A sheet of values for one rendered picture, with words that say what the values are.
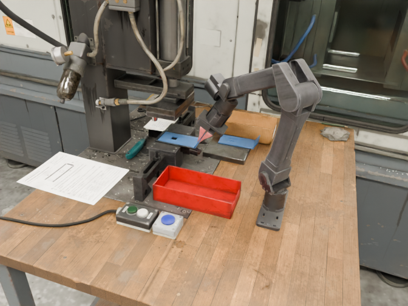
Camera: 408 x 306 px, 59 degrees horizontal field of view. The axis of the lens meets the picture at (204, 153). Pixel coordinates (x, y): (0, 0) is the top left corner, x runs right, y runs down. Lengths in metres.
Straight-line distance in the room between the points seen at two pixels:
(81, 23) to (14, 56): 1.37
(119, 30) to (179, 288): 0.76
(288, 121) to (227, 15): 0.91
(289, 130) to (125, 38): 0.57
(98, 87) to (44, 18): 1.12
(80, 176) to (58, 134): 1.34
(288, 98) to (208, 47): 0.97
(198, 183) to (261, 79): 0.41
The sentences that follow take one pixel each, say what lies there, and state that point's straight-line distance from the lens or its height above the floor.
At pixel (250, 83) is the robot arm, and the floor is 1.26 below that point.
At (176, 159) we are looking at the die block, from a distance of 1.25.
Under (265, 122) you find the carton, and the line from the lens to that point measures 1.57.
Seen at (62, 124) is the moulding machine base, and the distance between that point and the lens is 2.55.
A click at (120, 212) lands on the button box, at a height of 0.93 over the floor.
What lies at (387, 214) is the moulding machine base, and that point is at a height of 0.47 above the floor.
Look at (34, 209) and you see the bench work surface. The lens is 1.20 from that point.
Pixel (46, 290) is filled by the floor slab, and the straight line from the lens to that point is 2.18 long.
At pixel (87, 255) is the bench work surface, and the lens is 1.02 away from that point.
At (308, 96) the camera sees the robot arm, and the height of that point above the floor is 1.29.
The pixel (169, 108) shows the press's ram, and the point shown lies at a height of 1.14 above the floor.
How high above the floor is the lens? 1.62
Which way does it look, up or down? 31 degrees down
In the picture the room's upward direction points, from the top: 3 degrees clockwise
